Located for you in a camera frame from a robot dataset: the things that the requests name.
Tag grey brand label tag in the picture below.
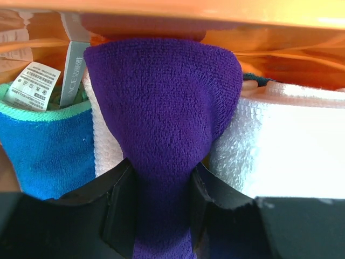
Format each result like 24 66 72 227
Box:
60 41 90 108

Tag peach rolled towel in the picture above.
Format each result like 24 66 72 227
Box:
82 70 123 177

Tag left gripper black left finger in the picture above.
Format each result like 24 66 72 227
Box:
1 160 136 258

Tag white care label tag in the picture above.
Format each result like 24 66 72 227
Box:
4 62 61 111

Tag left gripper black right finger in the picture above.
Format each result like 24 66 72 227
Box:
190 164 344 258

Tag white rolled towel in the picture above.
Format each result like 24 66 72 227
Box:
210 81 344 199

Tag purple towel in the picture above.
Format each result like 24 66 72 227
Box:
84 38 243 258

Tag blue rolled towel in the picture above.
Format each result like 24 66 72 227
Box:
1 83 95 200

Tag orange plastic basket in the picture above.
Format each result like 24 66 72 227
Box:
1 1 344 90

